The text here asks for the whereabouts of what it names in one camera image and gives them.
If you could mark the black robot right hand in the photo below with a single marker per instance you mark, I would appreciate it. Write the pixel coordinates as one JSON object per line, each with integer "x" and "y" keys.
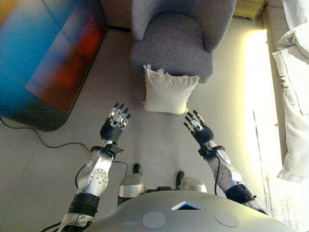
{"x": 204, "y": 134}

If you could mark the silver robot left leg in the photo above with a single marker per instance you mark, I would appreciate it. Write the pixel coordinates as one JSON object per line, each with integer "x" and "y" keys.
{"x": 131, "y": 187}

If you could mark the silver robot leg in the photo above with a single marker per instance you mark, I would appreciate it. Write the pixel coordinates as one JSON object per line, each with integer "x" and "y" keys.
{"x": 131, "y": 187}
{"x": 194, "y": 184}

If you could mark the grey fabric armchair sofa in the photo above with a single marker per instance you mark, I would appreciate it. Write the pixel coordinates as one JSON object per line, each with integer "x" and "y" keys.
{"x": 173, "y": 41}

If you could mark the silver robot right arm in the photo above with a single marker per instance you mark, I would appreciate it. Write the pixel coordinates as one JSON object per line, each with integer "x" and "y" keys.
{"x": 228, "y": 171}

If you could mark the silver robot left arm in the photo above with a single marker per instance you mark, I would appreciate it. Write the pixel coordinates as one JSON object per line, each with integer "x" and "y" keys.
{"x": 97, "y": 176}

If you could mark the grey robot torso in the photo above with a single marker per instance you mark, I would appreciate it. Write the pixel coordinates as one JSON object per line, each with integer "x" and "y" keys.
{"x": 193, "y": 217}

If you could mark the white fringed cushion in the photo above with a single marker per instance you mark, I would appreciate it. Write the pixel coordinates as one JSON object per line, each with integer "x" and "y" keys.
{"x": 169, "y": 93}

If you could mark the white bedding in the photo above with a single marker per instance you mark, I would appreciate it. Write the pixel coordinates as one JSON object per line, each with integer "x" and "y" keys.
{"x": 293, "y": 101}

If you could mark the beige wooden cabinet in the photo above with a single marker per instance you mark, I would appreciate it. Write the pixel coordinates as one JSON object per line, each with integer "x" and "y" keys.
{"x": 247, "y": 7}

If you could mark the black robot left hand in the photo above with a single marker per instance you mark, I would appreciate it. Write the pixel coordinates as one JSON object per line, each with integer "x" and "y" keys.
{"x": 113, "y": 131}

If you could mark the silver robot right leg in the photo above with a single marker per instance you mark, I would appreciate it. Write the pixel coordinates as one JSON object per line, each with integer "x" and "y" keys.
{"x": 194, "y": 184}

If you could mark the brown wooden cabinet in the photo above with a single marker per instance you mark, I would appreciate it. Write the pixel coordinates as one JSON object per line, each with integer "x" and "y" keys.
{"x": 116, "y": 12}

